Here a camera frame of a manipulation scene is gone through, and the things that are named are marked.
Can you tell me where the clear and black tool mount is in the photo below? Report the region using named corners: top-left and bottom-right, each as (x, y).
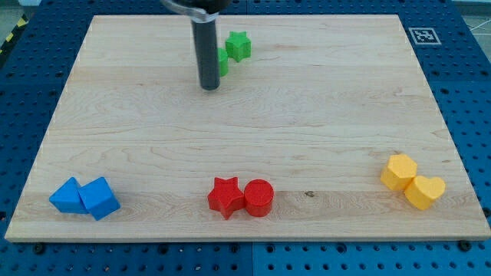
top-left (160, 0), bottom-right (232, 21)

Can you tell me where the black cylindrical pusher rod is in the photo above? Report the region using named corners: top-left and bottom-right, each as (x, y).
top-left (192, 20), bottom-right (220, 90)

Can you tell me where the blue cube block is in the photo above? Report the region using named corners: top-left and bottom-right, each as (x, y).
top-left (78, 177), bottom-right (120, 221)

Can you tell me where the blue triangle block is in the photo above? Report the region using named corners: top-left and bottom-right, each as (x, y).
top-left (49, 177), bottom-right (88, 214)

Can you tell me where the green cylinder block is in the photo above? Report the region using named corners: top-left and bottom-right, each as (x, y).
top-left (218, 48), bottom-right (229, 77)

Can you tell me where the green star block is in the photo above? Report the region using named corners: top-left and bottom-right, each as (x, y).
top-left (226, 31), bottom-right (252, 62)

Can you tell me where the wooden board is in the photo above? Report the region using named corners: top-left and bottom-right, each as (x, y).
top-left (5, 15), bottom-right (490, 243)

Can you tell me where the red star block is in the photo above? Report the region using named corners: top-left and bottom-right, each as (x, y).
top-left (207, 176), bottom-right (246, 220)

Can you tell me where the red cylinder block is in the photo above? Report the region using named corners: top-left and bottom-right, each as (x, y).
top-left (244, 179), bottom-right (275, 217)

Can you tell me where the white fiducial marker tag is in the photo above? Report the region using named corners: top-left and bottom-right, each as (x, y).
top-left (409, 27), bottom-right (441, 45)

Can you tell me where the yellow hexagon block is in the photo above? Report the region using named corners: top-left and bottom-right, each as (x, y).
top-left (380, 154), bottom-right (417, 191)

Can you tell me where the yellow heart block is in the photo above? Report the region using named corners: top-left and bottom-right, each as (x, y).
top-left (404, 176), bottom-right (447, 210)

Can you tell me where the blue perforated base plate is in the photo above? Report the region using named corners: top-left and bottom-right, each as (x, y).
top-left (1, 0), bottom-right (490, 275)

